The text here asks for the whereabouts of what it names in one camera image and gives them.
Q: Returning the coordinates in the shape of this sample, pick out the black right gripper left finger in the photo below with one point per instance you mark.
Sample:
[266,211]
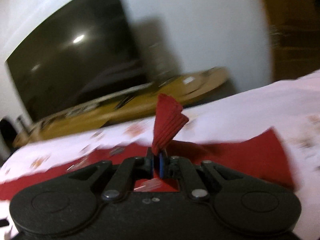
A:
[112,182]

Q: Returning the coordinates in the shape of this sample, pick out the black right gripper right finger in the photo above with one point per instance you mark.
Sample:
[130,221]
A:
[196,181]

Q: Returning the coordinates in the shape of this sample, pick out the red garment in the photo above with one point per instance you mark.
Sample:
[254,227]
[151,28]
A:
[225,152]

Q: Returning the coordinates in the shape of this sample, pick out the wooden tv stand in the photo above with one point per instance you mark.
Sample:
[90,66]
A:
[186,89]

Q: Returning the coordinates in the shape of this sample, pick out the black chair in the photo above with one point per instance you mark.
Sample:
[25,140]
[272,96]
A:
[9,134]

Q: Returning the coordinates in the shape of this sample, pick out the black flat screen television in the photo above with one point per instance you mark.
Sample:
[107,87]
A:
[82,52]

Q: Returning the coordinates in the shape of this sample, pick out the brown wooden door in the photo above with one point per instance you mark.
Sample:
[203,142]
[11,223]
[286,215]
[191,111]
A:
[294,34]

